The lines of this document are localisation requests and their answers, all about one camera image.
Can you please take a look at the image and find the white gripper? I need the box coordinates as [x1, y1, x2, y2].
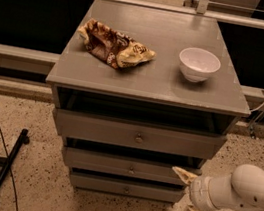
[173, 166, 215, 211]

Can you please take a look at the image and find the grey drawer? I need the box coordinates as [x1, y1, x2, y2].
[59, 144, 204, 191]
[53, 108, 227, 159]
[70, 172, 184, 203]

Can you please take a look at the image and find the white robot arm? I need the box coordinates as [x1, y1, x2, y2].
[173, 164, 264, 211]

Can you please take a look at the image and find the grey top drawer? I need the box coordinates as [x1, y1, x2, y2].
[53, 108, 227, 159]

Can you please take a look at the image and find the grey bottom drawer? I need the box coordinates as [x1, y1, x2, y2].
[70, 172, 184, 203]

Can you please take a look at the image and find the grey wooden drawer cabinet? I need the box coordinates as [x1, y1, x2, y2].
[27, 0, 264, 211]

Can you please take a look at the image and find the white ceramic bowl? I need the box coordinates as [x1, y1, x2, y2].
[179, 47, 221, 83]

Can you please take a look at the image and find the crumpled brown chip bag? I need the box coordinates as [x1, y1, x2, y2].
[77, 18, 156, 69]

